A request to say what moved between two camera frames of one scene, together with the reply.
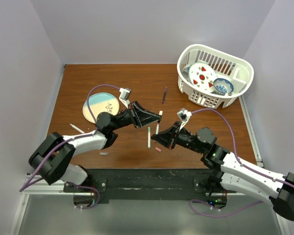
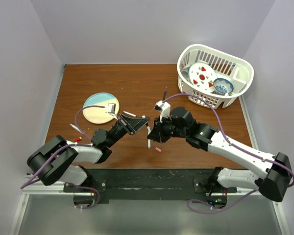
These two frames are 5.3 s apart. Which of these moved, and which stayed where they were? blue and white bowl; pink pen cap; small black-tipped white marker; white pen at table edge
Moved: small black-tipped white marker
Stayed: white pen at table edge; blue and white bowl; pink pen cap
